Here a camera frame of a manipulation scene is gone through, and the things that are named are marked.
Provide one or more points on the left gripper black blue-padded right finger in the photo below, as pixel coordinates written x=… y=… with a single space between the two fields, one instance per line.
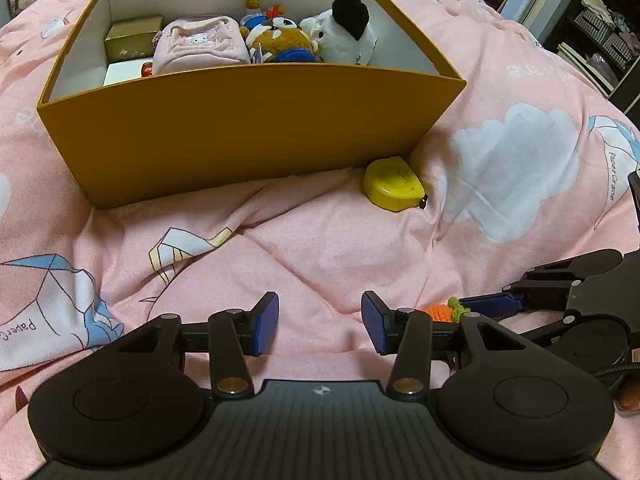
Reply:
x=414 y=339

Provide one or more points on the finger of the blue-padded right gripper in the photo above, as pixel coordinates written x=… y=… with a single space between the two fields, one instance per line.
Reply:
x=498 y=305

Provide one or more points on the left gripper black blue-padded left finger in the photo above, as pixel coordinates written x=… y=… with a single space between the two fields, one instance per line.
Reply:
x=229 y=337

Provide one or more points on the orange crochet carrot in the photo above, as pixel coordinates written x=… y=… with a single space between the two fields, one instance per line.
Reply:
x=451 y=312

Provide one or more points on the pink zippered pouch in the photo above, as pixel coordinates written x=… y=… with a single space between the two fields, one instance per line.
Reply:
x=202 y=42

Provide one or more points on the person's right hand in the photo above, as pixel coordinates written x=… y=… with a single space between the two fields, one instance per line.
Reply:
x=627 y=395

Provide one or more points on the pink cloud-print duvet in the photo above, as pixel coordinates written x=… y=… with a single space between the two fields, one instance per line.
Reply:
x=515 y=170

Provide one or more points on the yellow tape measure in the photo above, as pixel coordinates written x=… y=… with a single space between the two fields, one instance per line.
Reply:
x=390 y=184

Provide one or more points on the orange cardboard storage box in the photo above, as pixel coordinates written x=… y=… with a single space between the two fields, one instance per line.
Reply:
x=173 y=133

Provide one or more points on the black shelf with items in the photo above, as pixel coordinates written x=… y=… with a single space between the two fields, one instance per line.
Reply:
x=606 y=32

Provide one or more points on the small red object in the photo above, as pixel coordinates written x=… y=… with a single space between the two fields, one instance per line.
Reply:
x=147 y=69

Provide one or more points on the white flat box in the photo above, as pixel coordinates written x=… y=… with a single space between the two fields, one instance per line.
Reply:
x=125 y=71

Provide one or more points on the brown bear plush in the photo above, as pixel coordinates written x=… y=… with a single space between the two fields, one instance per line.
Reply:
x=278 y=40

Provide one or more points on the white black-eared plush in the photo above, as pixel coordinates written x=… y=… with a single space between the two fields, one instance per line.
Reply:
x=343 y=34

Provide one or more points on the gold small box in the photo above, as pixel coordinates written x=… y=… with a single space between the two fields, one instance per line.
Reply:
x=131 y=39

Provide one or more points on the small toy figure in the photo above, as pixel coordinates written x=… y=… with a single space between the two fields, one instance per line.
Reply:
x=255 y=14

